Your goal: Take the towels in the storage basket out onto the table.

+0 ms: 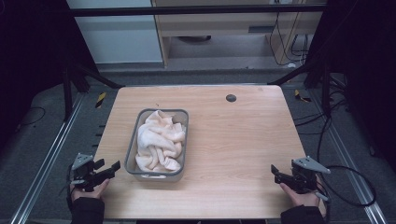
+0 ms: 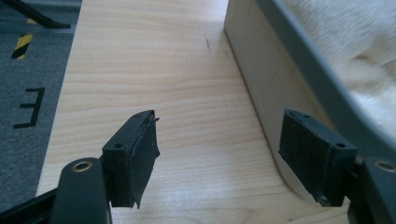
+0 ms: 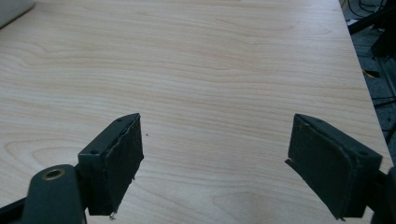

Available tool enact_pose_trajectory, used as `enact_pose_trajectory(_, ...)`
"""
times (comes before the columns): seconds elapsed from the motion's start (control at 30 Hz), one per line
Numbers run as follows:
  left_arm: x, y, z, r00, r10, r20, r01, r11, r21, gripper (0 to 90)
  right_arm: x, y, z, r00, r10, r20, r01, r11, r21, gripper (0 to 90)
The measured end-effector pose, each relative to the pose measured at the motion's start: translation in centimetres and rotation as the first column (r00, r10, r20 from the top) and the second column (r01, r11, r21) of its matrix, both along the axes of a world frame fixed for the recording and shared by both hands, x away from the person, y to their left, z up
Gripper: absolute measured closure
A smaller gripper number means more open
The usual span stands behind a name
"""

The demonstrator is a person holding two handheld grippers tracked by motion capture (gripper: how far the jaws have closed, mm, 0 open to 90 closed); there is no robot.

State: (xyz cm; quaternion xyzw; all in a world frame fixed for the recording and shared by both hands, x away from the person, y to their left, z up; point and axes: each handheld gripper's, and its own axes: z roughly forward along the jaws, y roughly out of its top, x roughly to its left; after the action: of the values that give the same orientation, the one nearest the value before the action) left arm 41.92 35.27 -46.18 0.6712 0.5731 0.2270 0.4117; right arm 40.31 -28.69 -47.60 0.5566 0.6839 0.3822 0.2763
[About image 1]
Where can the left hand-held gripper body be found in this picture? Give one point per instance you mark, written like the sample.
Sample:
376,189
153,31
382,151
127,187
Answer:
83,171

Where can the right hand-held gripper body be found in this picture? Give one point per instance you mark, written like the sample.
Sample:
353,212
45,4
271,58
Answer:
306,177

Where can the person's right hand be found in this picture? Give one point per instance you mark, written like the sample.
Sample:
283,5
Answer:
303,199

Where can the person's left hand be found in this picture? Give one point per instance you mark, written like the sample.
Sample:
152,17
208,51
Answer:
93,194

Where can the grey plastic basket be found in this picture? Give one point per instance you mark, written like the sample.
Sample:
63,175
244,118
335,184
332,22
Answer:
132,152

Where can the cream white towel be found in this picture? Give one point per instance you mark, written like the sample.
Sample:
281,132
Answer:
159,141

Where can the yellow black striped tape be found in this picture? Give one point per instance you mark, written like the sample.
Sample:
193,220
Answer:
100,99
300,96

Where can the black metal stand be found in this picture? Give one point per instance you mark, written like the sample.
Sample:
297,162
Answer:
325,90
67,93

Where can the round grey table grommet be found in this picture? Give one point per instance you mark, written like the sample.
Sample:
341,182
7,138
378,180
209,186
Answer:
231,98

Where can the black curtain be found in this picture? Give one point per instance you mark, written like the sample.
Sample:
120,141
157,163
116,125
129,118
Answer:
28,56
364,62

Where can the white cabinet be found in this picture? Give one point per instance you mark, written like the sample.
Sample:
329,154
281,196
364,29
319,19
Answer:
115,34

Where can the light wooden desk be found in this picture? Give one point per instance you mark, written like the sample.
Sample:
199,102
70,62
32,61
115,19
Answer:
224,28

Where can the aluminium floor rail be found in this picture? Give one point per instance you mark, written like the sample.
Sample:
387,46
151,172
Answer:
348,161
49,155

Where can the black horizontal frame bar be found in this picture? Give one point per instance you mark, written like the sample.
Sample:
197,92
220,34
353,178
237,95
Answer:
193,10

